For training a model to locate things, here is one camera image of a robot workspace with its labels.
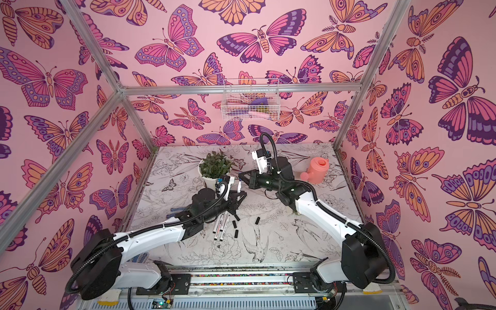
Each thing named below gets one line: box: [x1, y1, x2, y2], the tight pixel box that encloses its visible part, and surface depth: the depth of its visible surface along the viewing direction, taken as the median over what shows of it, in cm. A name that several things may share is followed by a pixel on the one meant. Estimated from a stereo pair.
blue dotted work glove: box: [165, 203, 194, 219], surface depth 66 cm
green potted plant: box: [198, 149, 237, 179], surface depth 92 cm
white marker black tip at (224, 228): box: [219, 214, 231, 242], surface depth 89 cm
